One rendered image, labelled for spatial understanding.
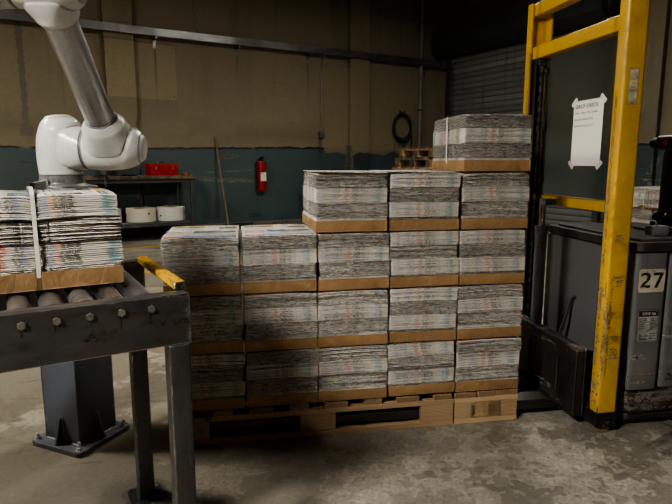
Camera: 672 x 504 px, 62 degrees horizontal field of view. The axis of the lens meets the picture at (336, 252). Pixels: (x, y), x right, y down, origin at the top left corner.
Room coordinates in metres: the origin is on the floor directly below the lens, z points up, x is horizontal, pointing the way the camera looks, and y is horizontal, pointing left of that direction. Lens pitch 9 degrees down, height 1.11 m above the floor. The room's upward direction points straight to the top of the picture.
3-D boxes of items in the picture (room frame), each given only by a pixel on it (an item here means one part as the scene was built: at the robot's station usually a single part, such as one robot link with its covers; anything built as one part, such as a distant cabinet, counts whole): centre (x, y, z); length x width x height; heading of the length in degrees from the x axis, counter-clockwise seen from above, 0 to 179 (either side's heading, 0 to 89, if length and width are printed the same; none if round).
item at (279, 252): (2.31, 0.10, 0.42); 1.17 x 0.39 x 0.83; 100
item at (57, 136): (2.13, 1.02, 1.17); 0.18 x 0.16 x 0.22; 90
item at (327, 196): (2.34, -0.03, 0.95); 0.38 x 0.29 x 0.23; 11
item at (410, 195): (2.39, -0.32, 0.95); 0.38 x 0.29 x 0.23; 10
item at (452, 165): (2.44, -0.61, 0.63); 0.38 x 0.29 x 0.97; 10
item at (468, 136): (2.44, -0.61, 0.65); 0.39 x 0.30 x 1.29; 10
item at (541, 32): (2.84, -0.98, 0.97); 0.09 x 0.09 x 1.75; 10
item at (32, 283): (1.41, 0.77, 0.83); 0.28 x 0.06 x 0.04; 29
